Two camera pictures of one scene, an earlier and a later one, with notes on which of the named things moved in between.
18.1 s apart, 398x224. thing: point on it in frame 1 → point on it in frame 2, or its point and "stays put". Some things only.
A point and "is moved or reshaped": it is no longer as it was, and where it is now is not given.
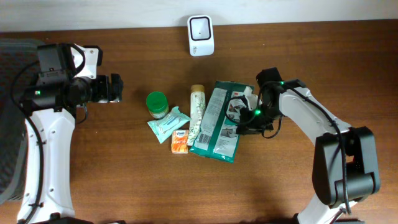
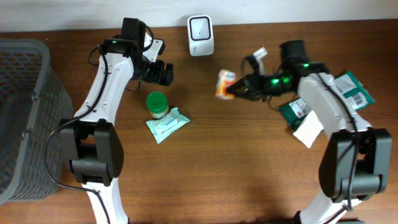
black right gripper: [253, 126] → [255, 88]
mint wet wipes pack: [162, 127] stays put
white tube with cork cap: [197, 112] is moved or reshaped
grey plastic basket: [19, 71] stays put
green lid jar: [158, 104] stays put
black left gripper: [103, 95] → [155, 74]
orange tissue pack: [180, 141] → [225, 78]
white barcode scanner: [201, 35] stays put
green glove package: [216, 136] → [354, 89]
